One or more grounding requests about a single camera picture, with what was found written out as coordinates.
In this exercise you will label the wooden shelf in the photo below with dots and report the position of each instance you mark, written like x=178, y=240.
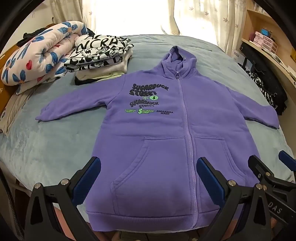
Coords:
x=254, y=23

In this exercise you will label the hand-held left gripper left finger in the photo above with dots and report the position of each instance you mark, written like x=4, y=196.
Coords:
x=89, y=176

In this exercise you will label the cream folded garment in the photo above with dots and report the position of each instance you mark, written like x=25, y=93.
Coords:
x=120, y=64

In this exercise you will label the black and white printed garment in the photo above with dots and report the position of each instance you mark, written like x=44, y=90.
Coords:
x=97, y=53

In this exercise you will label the floral quilt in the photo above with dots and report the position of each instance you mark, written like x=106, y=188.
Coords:
x=34, y=58

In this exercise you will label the purple zip hoodie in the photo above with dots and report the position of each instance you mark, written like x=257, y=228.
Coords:
x=161, y=139

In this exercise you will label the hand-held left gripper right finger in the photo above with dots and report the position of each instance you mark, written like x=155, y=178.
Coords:
x=209, y=178

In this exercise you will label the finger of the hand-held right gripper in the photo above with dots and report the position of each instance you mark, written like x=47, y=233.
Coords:
x=286, y=158
x=260, y=165

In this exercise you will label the black folded garment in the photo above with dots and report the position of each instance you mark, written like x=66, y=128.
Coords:
x=85, y=81

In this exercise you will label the beige pillow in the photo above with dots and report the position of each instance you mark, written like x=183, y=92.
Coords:
x=13, y=109

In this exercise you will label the light green folded garment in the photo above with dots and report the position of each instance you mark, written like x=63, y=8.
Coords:
x=111, y=74

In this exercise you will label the black cloth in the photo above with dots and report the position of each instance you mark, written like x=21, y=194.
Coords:
x=30, y=36

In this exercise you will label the grey-blue bed blanket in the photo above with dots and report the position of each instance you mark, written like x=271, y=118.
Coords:
x=57, y=143

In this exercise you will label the stack of pink boxes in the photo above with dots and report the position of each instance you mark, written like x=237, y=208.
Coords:
x=263, y=40

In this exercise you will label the black bag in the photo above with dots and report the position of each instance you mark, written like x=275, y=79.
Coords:
x=261, y=67

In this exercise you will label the sheer leaf-print curtain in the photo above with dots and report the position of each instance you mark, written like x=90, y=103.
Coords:
x=222, y=18

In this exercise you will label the small blue box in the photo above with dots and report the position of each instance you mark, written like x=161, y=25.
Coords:
x=265, y=31

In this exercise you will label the white cardboard box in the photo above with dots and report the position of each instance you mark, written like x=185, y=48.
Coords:
x=238, y=58

